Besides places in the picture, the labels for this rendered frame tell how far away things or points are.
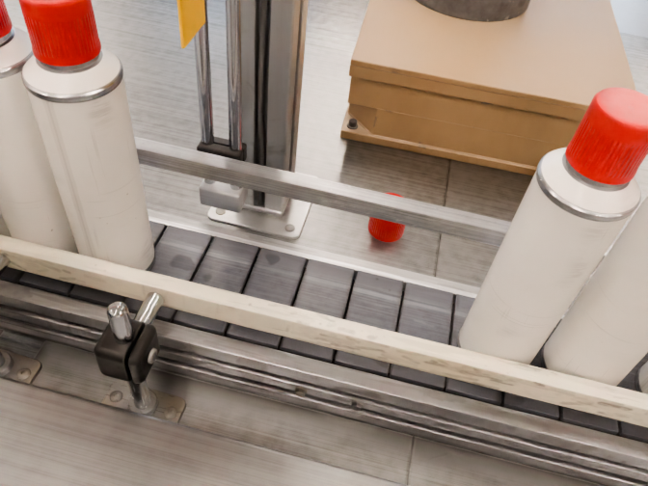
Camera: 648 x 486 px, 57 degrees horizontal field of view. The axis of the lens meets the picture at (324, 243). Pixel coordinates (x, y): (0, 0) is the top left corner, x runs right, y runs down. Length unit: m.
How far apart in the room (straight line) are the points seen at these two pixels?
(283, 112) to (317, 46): 0.34
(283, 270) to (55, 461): 0.19
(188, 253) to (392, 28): 0.34
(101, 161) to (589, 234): 0.27
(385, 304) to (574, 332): 0.13
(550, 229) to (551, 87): 0.33
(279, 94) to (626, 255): 0.27
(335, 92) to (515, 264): 0.43
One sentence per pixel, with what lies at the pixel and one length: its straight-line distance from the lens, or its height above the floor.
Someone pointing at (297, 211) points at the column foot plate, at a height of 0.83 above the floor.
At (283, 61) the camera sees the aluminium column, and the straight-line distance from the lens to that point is 0.45.
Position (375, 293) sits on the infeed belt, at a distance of 0.45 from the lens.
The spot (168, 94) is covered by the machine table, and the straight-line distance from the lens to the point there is 0.71.
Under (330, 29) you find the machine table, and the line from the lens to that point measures 0.85.
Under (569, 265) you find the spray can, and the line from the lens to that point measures 0.34.
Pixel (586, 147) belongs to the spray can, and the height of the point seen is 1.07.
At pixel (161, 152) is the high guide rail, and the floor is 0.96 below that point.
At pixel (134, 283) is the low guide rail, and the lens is 0.41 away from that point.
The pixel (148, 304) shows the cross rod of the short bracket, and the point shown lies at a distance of 0.40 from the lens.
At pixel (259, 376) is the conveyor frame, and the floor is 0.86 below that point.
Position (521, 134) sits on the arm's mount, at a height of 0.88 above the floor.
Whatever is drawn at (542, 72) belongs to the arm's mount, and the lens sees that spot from 0.65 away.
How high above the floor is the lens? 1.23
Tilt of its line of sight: 48 degrees down
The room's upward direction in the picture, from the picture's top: 8 degrees clockwise
